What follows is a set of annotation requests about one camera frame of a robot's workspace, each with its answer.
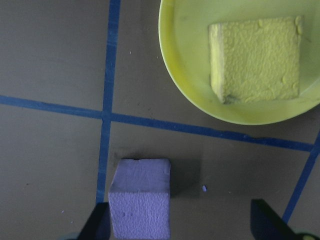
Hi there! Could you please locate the purple foam block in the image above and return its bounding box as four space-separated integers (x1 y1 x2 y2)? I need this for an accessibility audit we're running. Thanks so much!
107 157 172 240

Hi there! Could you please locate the yellow plate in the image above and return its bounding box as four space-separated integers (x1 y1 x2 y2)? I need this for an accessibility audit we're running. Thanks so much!
158 0 320 126

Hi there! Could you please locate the yellow foam block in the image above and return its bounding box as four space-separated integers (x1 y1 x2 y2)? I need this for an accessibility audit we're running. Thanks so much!
207 15 305 106

